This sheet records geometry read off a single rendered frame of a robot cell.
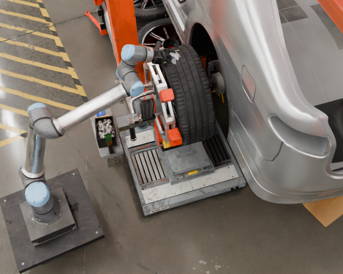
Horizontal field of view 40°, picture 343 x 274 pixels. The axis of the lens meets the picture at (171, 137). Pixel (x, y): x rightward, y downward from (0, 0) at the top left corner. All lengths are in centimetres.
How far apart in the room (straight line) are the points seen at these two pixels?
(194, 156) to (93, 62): 160
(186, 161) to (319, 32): 134
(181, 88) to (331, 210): 162
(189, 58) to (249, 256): 151
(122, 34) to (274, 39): 130
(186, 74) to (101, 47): 207
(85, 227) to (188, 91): 121
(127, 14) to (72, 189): 131
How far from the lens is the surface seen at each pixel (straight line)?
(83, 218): 340
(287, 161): 241
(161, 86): 291
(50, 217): 330
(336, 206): 386
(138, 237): 361
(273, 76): 226
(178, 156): 365
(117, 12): 318
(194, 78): 291
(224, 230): 362
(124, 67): 272
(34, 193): 315
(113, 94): 266
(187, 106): 290
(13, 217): 354
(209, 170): 368
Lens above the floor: 329
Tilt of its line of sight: 54 degrees down
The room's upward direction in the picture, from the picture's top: 3 degrees counter-clockwise
